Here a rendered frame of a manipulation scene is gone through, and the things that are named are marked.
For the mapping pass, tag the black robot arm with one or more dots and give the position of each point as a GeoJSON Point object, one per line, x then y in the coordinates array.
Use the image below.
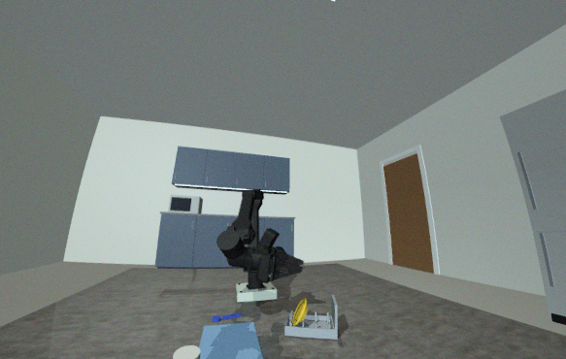
{"type": "Point", "coordinates": [245, 231]}

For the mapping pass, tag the yellow plate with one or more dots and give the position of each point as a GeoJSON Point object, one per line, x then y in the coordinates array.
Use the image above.
{"type": "Point", "coordinates": [300, 312]}

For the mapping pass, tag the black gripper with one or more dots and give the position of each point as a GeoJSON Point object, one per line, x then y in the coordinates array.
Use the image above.
{"type": "Point", "coordinates": [276, 264]}

